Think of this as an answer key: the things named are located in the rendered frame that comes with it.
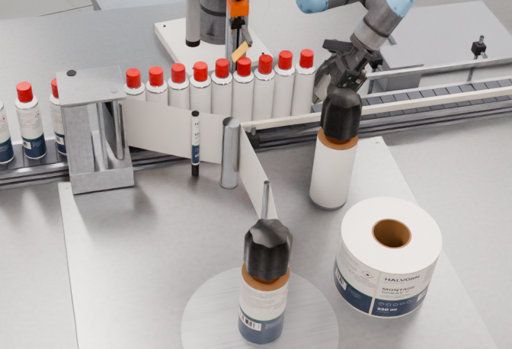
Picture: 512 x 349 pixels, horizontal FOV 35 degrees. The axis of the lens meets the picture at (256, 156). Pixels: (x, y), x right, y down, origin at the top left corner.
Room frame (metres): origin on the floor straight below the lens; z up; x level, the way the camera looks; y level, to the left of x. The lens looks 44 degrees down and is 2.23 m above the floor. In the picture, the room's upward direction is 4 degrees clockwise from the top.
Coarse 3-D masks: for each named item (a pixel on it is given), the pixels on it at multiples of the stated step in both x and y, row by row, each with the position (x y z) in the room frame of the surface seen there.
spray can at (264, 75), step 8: (264, 56) 1.54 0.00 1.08; (264, 64) 1.52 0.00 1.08; (256, 72) 1.53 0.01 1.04; (264, 72) 1.52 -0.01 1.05; (272, 72) 1.53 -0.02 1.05; (256, 80) 1.52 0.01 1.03; (264, 80) 1.51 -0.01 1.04; (272, 80) 1.52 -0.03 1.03; (256, 88) 1.52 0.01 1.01; (264, 88) 1.51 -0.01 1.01; (272, 88) 1.52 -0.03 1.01; (256, 96) 1.51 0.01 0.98; (264, 96) 1.51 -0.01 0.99; (272, 96) 1.52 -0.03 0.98; (256, 104) 1.51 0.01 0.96; (264, 104) 1.51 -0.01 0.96; (272, 104) 1.53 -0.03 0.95; (256, 112) 1.51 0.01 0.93; (264, 112) 1.51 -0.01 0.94; (256, 120) 1.51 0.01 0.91
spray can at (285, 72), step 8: (280, 56) 1.55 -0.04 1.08; (288, 56) 1.55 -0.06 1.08; (280, 64) 1.54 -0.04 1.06; (288, 64) 1.54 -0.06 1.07; (280, 72) 1.54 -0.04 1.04; (288, 72) 1.54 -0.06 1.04; (280, 80) 1.53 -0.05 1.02; (288, 80) 1.53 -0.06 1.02; (280, 88) 1.53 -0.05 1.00; (288, 88) 1.53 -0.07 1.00; (280, 96) 1.53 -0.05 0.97; (288, 96) 1.54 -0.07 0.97; (280, 104) 1.53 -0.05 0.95; (288, 104) 1.54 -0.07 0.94; (272, 112) 1.54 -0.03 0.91; (280, 112) 1.53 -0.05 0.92; (288, 112) 1.54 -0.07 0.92
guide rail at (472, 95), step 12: (444, 96) 1.65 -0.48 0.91; (456, 96) 1.66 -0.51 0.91; (468, 96) 1.67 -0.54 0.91; (480, 96) 1.68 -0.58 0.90; (492, 96) 1.69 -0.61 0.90; (372, 108) 1.58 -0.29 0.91; (384, 108) 1.60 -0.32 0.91; (396, 108) 1.61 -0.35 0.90; (408, 108) 1.62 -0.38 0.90; (264, 120) 1.51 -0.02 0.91; (276, 120) 1.51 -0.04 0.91; (288, 120) 1.52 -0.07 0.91; (300, 120) 1.53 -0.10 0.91; (312, 120) 1.54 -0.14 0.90
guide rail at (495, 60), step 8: (504, 56) 1.78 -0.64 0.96; (440, 64) 1.73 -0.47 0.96; (448, 64) 1.73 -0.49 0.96; (456, 64) 1.73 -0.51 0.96; (464, 64) 1.74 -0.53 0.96; (472, 64) 1.74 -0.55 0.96; (480, 64) 1.75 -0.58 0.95; (488, 64) 1.76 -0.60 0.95; (376, 72) 1.67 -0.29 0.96; (384, 72) 1.67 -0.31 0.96; (392, 72) 1.68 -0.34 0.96; (400, 72) 1.68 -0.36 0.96; (408, 72) 1.69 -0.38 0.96; (416, 72) 1.70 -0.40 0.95; (424, 72) 1.70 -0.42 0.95
